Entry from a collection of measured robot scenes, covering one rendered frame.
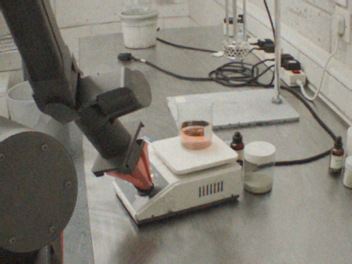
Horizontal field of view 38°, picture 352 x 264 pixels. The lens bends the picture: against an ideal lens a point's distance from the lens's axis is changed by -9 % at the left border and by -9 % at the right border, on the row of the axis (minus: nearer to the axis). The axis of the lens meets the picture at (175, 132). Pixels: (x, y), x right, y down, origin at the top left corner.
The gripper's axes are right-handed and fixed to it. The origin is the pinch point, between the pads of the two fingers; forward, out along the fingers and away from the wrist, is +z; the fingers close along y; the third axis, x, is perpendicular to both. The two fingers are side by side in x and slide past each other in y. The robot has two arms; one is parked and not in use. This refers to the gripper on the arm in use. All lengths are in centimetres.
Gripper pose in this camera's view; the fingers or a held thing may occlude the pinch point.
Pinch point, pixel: (145, 182)
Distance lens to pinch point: 91.5
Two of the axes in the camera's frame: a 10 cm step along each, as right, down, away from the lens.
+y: 2.4, -7.0, 6.7
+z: 4.8, 6.9, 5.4
